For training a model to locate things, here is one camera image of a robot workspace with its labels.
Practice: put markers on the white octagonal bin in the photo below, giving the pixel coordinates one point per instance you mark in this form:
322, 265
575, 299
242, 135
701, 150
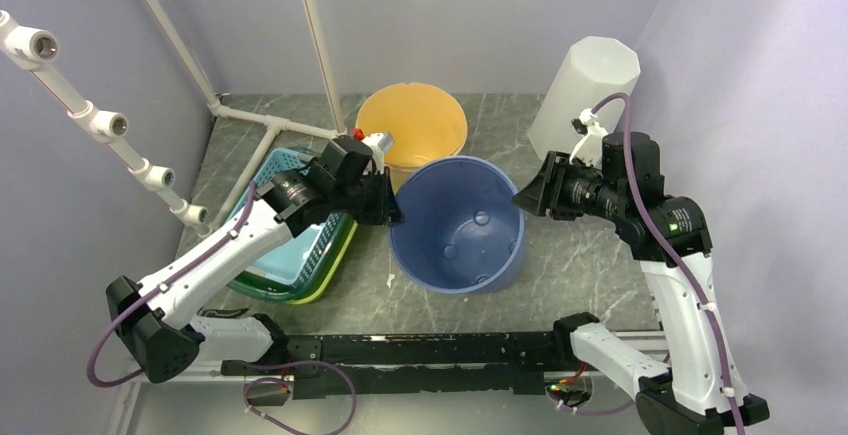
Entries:
594, 68

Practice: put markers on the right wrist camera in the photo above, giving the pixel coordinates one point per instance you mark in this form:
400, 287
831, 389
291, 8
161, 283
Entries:
588, 150

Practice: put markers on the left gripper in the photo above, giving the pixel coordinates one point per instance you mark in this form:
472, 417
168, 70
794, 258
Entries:
386, 209

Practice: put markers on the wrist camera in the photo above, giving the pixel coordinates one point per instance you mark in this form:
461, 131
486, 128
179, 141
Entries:
588, 150
380, 143

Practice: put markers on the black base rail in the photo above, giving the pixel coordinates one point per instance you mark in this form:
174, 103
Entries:
322, 365

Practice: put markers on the white PVC pipe frame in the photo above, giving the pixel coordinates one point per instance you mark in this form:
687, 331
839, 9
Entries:
110, 94

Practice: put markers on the black flat handle piece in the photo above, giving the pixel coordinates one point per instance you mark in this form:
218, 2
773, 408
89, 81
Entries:
221, 313

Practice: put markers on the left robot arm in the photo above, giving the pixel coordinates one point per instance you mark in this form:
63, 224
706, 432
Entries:
157, 318

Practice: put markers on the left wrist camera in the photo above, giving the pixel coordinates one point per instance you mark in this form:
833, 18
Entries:
380, 143

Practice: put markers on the blue bucket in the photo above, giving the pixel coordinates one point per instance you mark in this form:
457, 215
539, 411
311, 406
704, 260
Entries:
462, 234

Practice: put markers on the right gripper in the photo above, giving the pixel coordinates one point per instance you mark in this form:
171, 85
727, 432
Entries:
538, 197

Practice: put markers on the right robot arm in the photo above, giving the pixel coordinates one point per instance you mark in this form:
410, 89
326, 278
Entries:
699, 389

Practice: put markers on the dark green basket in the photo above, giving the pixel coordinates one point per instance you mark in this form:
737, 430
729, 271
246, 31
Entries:
272, 297

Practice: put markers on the cream cartoon bucket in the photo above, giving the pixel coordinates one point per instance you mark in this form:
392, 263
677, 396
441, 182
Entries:
426, 122

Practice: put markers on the lime green basket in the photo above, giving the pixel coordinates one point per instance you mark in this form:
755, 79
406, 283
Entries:
334, 266

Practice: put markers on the light blue perforated basket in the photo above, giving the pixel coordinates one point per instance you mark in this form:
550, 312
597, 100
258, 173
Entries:
293, 266

